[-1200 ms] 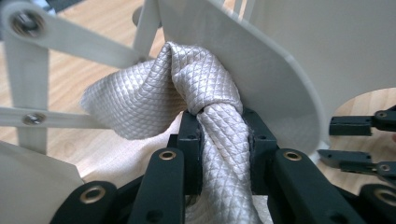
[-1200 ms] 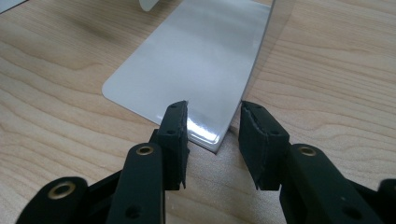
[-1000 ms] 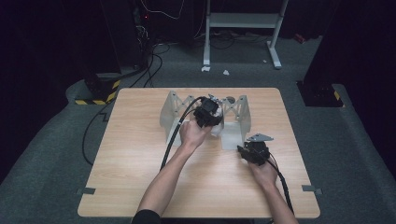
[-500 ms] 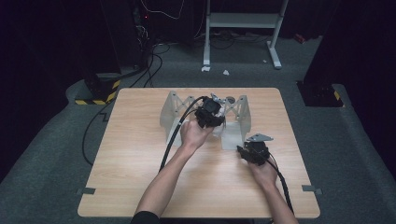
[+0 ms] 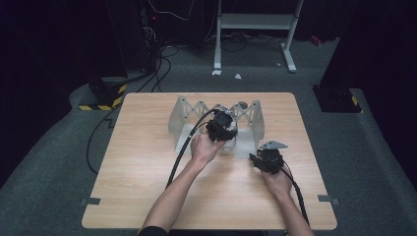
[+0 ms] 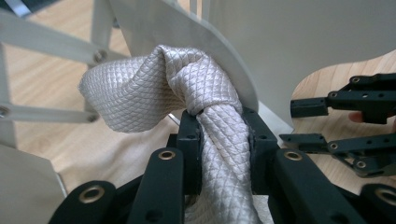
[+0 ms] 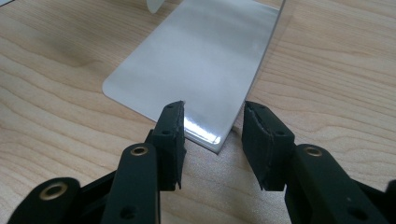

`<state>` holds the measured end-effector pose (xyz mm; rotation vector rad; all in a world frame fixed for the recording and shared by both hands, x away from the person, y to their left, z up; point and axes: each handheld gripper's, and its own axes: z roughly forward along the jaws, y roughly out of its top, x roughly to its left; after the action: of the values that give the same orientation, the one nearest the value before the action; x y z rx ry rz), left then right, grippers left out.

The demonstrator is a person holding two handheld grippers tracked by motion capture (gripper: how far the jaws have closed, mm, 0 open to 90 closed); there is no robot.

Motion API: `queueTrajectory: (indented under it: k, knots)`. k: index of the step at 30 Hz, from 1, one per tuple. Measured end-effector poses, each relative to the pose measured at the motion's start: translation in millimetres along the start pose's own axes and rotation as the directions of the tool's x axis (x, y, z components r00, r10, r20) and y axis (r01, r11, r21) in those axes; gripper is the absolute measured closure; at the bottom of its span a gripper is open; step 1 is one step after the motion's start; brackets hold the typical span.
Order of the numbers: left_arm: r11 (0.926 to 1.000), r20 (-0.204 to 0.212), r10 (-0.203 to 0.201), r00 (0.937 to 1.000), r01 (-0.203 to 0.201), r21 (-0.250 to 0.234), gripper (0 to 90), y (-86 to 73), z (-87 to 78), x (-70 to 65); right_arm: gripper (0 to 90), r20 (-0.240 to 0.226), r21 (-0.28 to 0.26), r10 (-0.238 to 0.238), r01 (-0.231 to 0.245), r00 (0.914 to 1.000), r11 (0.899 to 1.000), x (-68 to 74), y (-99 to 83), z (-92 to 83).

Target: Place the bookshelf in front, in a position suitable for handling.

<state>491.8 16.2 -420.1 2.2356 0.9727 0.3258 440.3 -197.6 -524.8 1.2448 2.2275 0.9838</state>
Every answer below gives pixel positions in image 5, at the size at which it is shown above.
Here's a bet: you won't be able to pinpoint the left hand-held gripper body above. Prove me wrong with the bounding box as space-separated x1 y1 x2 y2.
206 109 239 143

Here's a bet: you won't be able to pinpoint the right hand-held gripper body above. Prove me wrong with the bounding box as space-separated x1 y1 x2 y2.
256 141 289 175

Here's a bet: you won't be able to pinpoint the grey metal expandable rack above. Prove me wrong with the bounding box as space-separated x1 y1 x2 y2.
167 94 266 159

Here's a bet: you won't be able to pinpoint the person's right hand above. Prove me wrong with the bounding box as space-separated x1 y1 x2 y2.
260 166 293 202

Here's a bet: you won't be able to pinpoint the person's left hand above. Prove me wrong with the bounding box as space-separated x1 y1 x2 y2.
190 132 226 169

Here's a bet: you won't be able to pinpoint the grey tape strip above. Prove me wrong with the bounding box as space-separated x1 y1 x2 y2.
80 197 101 207
317 194 340 207

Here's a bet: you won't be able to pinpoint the black yellow striped stand base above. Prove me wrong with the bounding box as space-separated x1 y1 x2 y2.
312 85 364 114
78 77 128 112

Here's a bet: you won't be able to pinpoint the dark equipment rack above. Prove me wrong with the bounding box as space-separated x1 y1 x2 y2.
104 0 160 74

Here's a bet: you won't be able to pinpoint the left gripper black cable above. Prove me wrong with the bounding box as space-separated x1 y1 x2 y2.
165 108 219 190

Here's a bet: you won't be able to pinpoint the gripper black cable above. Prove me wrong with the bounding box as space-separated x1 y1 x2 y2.
165 108 219 190
278 160 311 227

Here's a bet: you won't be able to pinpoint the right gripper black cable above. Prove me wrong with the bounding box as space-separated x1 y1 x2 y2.
278 160 311 227

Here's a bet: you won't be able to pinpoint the black floor cable bundle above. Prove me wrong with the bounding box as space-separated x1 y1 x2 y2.
136 44 180 93

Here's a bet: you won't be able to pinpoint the tangled cables under stand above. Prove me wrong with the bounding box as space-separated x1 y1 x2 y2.
205 30 286 53

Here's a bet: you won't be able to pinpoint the white metal stand frame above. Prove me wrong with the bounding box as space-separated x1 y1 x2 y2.
213 0 304 74

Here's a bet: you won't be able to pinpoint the thin white hanging cable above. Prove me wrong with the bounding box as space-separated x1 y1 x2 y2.
147 0 195 22

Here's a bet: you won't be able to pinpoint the long black floor cable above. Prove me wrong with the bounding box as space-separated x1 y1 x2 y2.
86 103 124 175

